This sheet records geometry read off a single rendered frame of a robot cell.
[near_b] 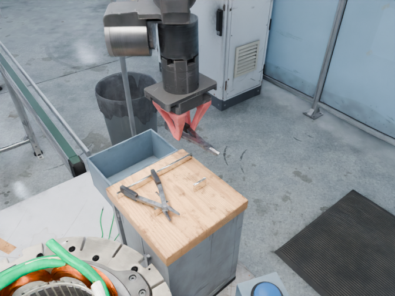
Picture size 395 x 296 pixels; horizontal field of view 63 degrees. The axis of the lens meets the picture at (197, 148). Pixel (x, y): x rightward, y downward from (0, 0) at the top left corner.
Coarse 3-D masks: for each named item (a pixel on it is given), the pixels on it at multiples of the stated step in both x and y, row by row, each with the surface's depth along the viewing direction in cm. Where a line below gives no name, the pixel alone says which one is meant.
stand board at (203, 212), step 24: (192, 168) 67; (144, 192) 62; (168, 192) 62; (192, 192) 62; (216, 192) 62; (144, 216) 57; (192, 216) 57; (216, 216) 57; (168, 240) 53; (192, 240) 54; (168, 264) 52
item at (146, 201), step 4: (140, 196) 58; (140, 200) 57; (144, 200) 57; (148, 200) 57; (152, 200) 57; (148, 204) 57; (152, 204) 56; (156, 204) 56; (160, 204) 56; (160, 208) 56
